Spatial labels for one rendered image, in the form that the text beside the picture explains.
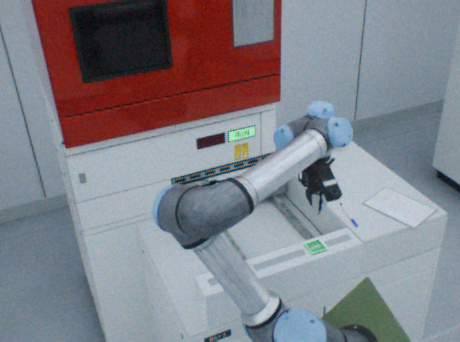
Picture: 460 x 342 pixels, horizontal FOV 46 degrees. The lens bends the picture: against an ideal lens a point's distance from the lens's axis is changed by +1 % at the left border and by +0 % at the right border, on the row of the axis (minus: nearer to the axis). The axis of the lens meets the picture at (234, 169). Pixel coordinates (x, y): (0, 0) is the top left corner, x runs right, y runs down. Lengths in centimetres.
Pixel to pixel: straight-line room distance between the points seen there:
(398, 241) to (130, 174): 98
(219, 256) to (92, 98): 77
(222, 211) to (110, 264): 117
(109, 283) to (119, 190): 44
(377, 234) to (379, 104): 278
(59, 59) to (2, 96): 170
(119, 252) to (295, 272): 80
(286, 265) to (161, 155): 66
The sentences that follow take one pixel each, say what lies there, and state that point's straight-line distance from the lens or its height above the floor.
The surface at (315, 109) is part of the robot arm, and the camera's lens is 151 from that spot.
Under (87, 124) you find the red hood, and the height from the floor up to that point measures 130.
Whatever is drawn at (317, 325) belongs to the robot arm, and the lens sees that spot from 136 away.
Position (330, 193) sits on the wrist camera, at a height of 123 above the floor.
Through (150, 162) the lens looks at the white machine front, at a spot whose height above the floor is 107.
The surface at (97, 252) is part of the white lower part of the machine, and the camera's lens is 222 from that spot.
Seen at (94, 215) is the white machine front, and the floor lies 90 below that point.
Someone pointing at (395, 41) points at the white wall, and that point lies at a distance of 443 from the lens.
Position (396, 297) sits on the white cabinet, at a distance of 213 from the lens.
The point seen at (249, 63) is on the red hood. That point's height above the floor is 140.
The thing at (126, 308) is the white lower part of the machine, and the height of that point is 39.
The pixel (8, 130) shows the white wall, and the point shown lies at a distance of 354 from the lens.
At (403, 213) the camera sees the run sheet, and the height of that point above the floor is 97.
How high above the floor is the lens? 211
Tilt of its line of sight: 32 degrees down
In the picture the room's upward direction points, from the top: 2 degrees counter-clockwise
